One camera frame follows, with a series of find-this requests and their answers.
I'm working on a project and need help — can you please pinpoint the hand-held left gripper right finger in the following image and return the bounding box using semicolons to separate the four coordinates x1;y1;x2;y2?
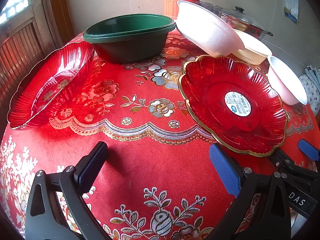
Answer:
205;142;292;240

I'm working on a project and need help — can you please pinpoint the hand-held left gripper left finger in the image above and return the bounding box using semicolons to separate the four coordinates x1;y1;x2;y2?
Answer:
25;141;113;240

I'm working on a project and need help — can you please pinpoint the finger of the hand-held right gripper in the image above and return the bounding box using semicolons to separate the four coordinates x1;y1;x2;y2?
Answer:
299;139;320;173
269;149;320;188

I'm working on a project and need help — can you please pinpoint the red flower plate gold rim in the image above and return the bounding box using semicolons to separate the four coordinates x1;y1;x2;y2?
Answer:
178;54;290;157

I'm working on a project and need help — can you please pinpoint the small white plastic bowl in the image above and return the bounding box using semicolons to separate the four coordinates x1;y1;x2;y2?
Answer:
265;55;308;105

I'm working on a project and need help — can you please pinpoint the red ribbed glass dish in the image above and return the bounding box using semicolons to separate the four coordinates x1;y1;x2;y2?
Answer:
7;41;95;130

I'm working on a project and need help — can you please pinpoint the cream plastic bowl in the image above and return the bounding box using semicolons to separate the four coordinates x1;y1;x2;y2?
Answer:
226;29;272;65

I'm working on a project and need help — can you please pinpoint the dark green plastic bowl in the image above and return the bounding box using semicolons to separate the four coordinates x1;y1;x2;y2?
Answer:
83;14;176;63

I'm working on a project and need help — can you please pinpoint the large white foam bowl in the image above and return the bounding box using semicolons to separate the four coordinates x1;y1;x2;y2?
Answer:
176;0;245;57

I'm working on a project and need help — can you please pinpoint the red floral tablecloth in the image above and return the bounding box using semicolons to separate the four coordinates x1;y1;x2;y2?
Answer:
0;29;320;240

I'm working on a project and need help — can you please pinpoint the floral cushion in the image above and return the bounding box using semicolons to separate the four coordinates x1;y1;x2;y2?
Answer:
299;74;320;120

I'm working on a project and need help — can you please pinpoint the steel cooking pot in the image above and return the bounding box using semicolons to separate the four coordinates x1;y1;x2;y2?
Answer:
234;24;273;41

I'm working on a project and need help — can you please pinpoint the brown wooden door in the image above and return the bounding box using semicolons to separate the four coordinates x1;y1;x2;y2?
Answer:
0;0;75;135

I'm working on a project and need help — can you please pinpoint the clear glass cup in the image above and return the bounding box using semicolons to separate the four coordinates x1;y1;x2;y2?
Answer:
197;1;223;18

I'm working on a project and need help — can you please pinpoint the door window grille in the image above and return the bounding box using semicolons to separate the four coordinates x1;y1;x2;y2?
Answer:
0;0;32;25

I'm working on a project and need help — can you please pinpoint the wall calendar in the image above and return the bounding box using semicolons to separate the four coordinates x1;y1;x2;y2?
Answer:
283;0;300;23

